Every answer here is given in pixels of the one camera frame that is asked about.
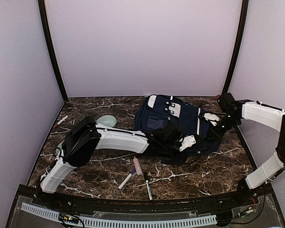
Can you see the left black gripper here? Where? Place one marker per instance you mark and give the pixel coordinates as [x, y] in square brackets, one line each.
[175, 157]

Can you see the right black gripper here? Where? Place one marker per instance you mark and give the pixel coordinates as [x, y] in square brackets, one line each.
[217, 135]

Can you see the blue marker pen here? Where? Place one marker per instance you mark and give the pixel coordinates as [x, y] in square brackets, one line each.
[126, 179]

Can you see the black white marker front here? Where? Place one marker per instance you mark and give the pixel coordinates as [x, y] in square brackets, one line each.
[145, 175]

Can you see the navy blue student backpack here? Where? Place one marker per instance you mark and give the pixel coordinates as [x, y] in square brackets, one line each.
[157, 111]

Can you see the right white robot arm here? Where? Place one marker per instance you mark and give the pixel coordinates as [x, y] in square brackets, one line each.
[264, 132]

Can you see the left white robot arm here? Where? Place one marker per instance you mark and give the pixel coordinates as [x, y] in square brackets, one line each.
[87, 136]

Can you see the far celadon green bowl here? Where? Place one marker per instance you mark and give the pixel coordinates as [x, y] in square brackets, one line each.
[107, 120]

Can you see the red white marker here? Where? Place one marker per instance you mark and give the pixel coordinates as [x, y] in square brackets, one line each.
[60, 121]

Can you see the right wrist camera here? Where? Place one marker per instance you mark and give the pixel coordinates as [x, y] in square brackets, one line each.
[210, 117]

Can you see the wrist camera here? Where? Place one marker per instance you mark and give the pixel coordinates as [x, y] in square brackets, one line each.
[187, 142]
[210, 117]

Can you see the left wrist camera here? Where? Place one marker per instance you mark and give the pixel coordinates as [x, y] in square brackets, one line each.
[187, 142]

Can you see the black front rail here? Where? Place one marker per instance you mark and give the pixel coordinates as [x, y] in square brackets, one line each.
[85, 205]

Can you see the white slotted cable duct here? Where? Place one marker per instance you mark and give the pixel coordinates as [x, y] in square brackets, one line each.
[106, 220]

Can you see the right black frame post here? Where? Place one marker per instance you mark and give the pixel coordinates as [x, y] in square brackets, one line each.
[237, 45]

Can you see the black frame post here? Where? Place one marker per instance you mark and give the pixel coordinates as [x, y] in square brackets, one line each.
[237, 45]
[50, 48]

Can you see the left black frame post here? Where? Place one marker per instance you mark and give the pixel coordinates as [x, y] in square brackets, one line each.
[50, 48]

